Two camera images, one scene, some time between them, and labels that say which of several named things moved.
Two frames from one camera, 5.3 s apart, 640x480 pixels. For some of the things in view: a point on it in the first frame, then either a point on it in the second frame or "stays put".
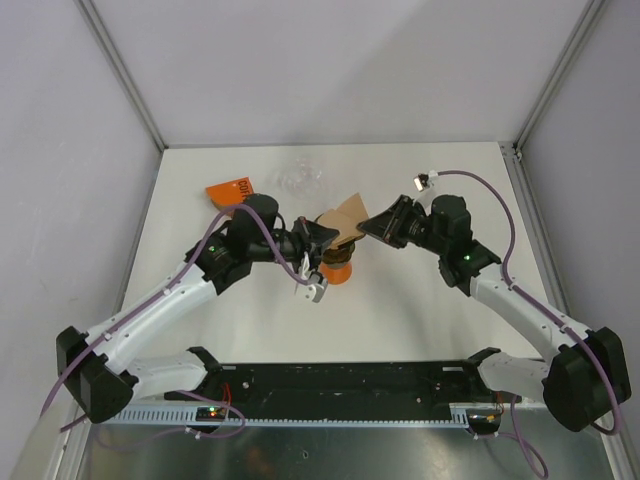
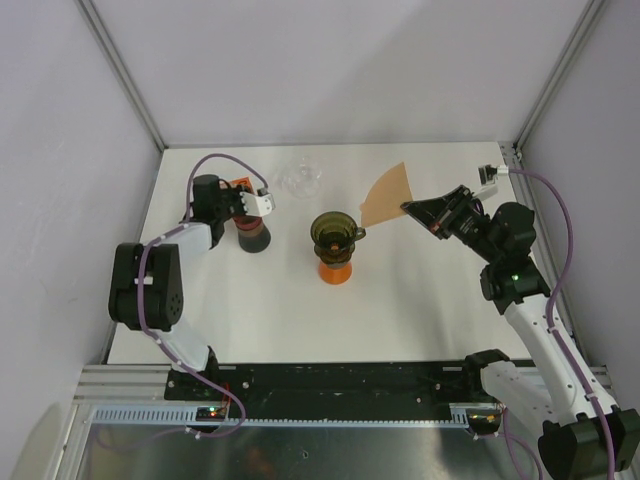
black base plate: x=346 y=386 stays put
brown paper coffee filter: x=346 y=219 -> x=388 y=192
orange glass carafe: x=337 y=276 stays put
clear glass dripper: x=299 y=177 stays put
